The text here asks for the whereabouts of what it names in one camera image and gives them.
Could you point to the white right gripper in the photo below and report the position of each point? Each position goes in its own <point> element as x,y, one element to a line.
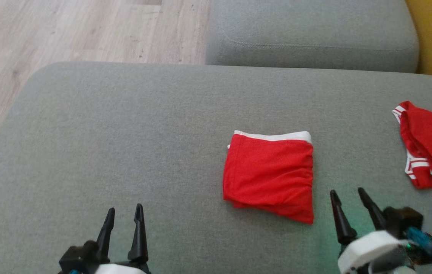
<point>368,247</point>

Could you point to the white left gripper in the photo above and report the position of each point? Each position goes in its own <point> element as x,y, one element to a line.
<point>124,269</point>

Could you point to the red shorts white trim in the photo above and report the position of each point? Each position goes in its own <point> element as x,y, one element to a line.
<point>269,175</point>

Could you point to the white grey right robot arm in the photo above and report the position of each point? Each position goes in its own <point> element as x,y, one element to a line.
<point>404,271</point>

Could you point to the large grey sofa seat cushion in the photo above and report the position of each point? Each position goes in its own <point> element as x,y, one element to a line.
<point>124,144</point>

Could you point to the small grey sofa cushion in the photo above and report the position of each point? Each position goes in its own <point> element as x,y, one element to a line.
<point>314,26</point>

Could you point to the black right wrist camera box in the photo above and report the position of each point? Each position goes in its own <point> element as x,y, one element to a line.
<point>402,220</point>

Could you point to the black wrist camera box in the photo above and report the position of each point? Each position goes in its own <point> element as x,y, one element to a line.
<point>77,257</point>
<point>402,220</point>

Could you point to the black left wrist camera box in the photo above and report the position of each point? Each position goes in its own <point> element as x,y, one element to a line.
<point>77,257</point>

